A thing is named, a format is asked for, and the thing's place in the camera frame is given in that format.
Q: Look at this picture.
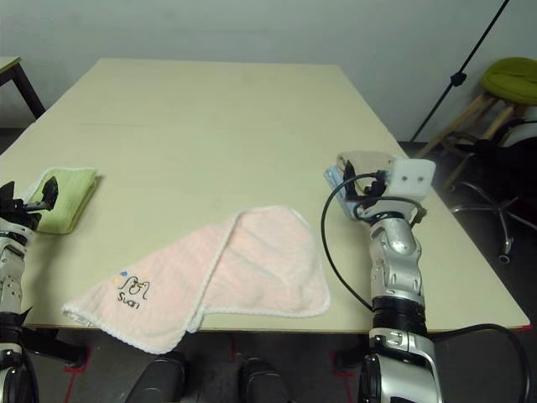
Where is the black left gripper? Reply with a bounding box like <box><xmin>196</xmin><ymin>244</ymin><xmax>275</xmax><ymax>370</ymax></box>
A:
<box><xmin>0</xmin><ymin>175</ymin><xmax>60</xmax><ymax>230</ymax></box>

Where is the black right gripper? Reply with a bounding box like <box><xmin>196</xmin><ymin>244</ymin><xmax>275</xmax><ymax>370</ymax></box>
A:
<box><xmin>343</xmin><ymin>161</ymin><xmax>425</xmax><ymax>222</ymax></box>

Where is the pink embroidered towel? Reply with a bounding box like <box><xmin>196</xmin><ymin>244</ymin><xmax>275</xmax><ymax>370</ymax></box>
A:
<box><xmin>61</xmin><ymin>205</ymin><xmax>331</xmax><ymax>354</ymax></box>

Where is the light blue folded towel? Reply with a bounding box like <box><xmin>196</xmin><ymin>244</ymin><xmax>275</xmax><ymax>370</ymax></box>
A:
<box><xmin>322</xmin><ymin>166</ymin><xmax>366</xmax><ymax>222</ymax></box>

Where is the green folded towel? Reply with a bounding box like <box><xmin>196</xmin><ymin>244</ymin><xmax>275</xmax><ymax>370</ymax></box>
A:
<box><xmin>24</xmin><ymin>166</ymin><xmax>101</xmax><ymax>235</ymax></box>

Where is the side table with black legs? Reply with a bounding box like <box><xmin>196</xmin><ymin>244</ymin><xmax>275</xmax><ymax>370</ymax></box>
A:
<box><xmin>0</xmin><ymin>56</ymin><xmax>46</xmax><ymax>123</ymax></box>

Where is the black office chair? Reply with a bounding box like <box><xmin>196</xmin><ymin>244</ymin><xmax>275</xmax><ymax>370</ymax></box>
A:
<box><xmin>451</xmin><ymin>119</ymin><xmax>537</xmax><ymax>264</ymax></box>

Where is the black stand pole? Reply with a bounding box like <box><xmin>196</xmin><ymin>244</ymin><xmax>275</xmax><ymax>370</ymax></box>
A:
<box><xmin>409</xmin><ymin>0</ymin><xmax>511</xmax><ymax>143</ymax></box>

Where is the black table foot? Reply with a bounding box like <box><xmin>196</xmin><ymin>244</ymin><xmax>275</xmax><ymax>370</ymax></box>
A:
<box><xmin>335</xmin><ymin>334</ymin><xmax>371</xmax><ymax>370</ymax></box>
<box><xmin>24</xmin><ymin>329</ymin><xmax>87</xmax><ymax>369</ymax></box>

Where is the green cushion wooden stool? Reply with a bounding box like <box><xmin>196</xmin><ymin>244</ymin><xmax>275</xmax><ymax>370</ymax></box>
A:
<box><xmin>414</xmin><ymin>57</ymin><xmax>537</xmax><ymax>190</ymax></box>

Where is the robot right leg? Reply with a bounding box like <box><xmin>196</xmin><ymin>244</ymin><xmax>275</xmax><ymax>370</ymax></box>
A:
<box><xmin>239</xmin><ymin>357</ymin><xmax>290</xmax><ymax>403</ymax></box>

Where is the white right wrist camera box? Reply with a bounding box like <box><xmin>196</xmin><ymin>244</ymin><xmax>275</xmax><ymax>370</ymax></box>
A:
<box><xmin>386</xmin><ymin>158</ymin><xmax>436</xmax><ymax>199</ymax></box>

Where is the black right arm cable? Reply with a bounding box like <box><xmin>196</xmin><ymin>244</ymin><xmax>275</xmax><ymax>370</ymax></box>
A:
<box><xmin>321</xmin><ymin>170</ymin><xmax>532</xmax><ymax>403</ymax></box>

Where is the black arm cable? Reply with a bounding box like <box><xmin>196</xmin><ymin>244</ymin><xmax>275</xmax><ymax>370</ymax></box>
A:
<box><xmin>18</xmin><ymin>348</ymin><xmax>41</xmax><ymax>403</ymax></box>
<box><xmin>321</xmin><ymin>170</ymin><xmax>532</xmax><ymax>403</ymax></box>

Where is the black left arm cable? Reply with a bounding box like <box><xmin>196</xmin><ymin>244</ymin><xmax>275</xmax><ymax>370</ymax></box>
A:
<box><xmin>18</xmin><ymin>348</ymin><xmax>41</xmax><ymax>403</ymax></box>

